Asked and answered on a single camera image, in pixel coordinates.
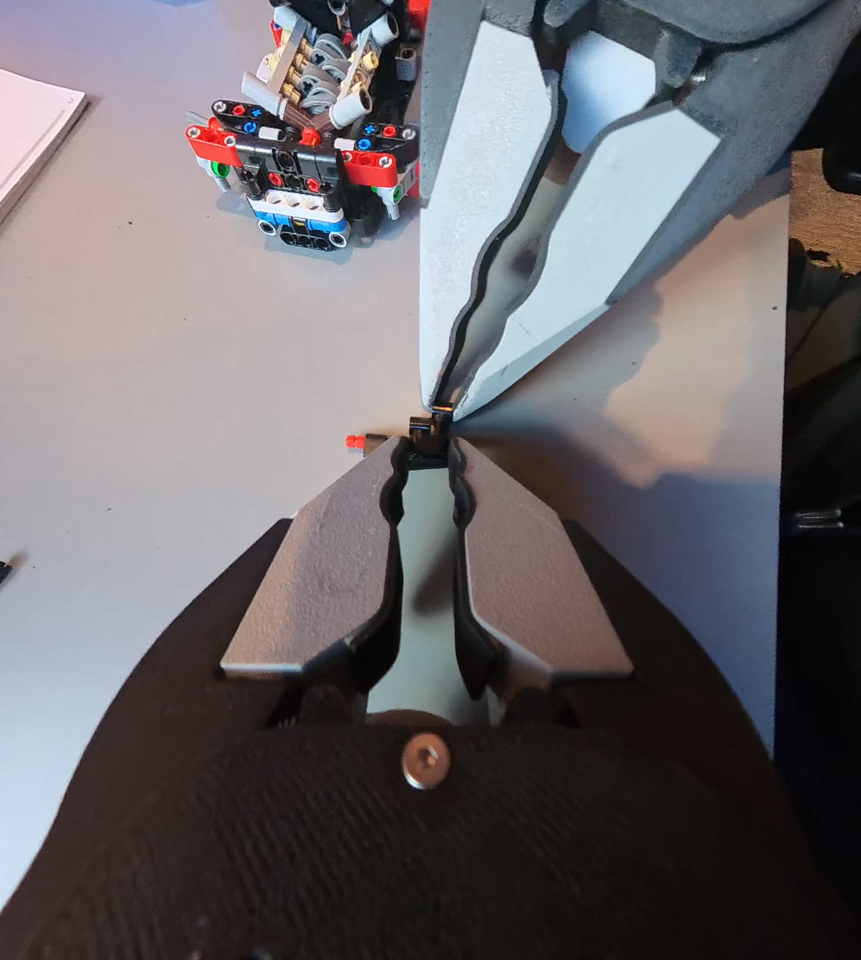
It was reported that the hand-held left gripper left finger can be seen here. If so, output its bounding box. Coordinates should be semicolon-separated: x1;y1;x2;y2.
219;436;411;699

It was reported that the black strap with toggle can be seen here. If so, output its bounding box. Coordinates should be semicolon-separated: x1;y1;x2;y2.
790;480;861;535

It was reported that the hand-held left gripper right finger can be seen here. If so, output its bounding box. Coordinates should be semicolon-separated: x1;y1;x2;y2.
449;438;636;702

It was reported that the grey desk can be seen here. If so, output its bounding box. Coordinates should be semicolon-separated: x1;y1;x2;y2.
0;0;790;960

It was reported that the open instruction book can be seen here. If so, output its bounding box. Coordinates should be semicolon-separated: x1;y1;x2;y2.
0;56;90;290

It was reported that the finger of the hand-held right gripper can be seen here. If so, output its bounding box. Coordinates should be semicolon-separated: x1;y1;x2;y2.
451;99;724;421
417;18;564;410

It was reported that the black hinged brick piece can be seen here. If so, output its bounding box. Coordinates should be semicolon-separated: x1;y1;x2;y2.
364;408;454;470

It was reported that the toy brick car model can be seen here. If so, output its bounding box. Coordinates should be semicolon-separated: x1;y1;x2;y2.
185;0;426;252

